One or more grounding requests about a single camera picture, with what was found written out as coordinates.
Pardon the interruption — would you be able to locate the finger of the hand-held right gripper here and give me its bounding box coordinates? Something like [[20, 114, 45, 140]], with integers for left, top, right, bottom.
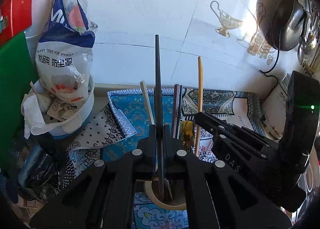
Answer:
[[194, 111, 278, 156]]

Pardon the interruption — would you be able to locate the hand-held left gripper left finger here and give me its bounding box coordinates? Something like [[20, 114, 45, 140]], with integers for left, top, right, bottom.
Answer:
[[29, 124, 158, 229]]

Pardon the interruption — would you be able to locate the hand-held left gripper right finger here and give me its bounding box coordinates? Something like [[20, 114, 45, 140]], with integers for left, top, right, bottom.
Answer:
[[164, 124, 293, 229]]

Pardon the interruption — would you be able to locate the gold spoon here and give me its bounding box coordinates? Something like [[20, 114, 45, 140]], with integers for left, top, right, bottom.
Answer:
[[179, 120, 195, 154]]

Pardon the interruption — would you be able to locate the dark teal chopstick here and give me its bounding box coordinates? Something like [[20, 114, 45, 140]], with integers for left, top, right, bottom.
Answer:
[[176, 84, 183, 139]]

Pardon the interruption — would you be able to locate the beige chopstick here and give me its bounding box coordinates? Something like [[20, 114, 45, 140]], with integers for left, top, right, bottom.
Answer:
[[139, 81, 155, 127]]

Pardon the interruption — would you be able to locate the brown wooden chopstick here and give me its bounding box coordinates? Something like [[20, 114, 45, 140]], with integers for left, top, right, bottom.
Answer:
[[194, 56, 203, 156]]

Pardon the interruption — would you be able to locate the white ribbed cup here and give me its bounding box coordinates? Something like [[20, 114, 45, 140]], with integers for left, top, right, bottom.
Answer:
[[144, 178, 187, 211]]

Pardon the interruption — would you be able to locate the patterned tablecloth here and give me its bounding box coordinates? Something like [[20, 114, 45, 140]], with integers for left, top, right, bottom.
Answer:
[[66, 87, 265, 229]]

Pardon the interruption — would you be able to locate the white rice cooker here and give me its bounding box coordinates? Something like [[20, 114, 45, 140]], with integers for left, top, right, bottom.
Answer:
[[260, 72, 293, 141]]

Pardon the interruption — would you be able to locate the white and blue bowl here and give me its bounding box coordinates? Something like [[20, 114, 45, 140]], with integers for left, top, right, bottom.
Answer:
[[21, 76, 95, 141]]

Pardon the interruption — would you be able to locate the steel slotted ladle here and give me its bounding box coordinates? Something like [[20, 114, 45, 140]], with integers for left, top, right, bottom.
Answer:
[[300, 32, 317, 55]]

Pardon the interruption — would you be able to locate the white and blue bag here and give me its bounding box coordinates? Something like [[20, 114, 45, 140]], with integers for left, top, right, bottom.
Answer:
[[36, 0, 97, 103]]

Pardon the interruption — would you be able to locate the black wok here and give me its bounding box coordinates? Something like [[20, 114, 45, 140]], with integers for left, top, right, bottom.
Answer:
[[265, 0, 307, 52]]

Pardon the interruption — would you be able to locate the crumpled white tissue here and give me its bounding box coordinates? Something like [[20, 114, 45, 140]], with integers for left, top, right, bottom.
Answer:
[[21, 81, 59, 139]]

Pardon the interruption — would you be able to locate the green box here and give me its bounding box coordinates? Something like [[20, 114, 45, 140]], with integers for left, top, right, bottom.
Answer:
[[0, 31, 38, 169]]

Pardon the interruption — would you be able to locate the red box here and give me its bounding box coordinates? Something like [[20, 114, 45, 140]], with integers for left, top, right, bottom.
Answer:
[[0, 0, 38, 45]]

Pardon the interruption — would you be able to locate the black power cable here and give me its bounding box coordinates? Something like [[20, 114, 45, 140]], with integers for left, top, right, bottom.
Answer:
[[259, 0, 297, 87]]

